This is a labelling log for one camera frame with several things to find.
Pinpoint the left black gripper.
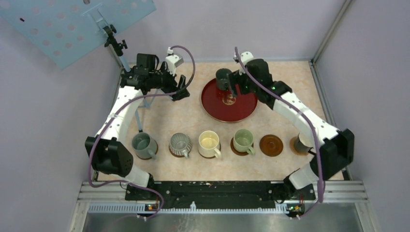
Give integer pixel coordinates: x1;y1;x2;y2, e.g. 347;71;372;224
149;61;189;100

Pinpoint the dark green cup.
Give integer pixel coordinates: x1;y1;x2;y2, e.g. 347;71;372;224
215;68;232;91

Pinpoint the striped white grey cup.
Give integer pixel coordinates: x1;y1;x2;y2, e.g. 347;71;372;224
169;132;192;157

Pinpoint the light green cup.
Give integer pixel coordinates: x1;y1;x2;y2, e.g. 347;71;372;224
233;129;255;155

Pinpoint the cream yellow mug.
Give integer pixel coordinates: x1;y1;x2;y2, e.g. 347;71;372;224
198;130;221;152

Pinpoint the grey blue mug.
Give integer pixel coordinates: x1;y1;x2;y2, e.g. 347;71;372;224
132;132;158;160

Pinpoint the brown wooden coaster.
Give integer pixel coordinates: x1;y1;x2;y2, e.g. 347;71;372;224
136;140;158;160
230;138;250;157
259;134;284;157
169;148;190;159
199;150;222;159

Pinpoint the light woven coaster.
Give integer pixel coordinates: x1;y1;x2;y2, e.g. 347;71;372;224
289;136;310;156

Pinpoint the black cup white inside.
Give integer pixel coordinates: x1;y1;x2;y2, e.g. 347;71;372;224
291;133;314;155

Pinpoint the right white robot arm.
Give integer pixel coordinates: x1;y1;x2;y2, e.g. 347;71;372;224
216;58;354;199

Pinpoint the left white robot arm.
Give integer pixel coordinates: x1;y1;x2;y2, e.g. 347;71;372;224
85;50;189;200

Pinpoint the red round tray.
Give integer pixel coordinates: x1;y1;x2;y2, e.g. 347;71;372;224
201;79;258;123

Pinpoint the light blue tripod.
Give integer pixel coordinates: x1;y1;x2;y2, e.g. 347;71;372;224
103;24;155;132

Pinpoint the blue perforated board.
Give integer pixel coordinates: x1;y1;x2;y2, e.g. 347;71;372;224
0;0;156;69

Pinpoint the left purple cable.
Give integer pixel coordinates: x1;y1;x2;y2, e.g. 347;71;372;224
88;45;197;221

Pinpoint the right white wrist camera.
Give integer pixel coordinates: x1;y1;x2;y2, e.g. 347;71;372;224
233;51;255;65

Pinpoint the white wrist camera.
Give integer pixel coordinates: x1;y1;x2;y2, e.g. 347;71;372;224
165;47;184;76
233;51;255;65

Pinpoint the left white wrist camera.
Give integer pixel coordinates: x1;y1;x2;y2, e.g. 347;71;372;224
165;47;184;76

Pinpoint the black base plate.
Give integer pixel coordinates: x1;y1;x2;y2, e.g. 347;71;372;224
125;181;316;209

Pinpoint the aluminium frame rail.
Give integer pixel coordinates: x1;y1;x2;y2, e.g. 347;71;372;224
69;182;380;232

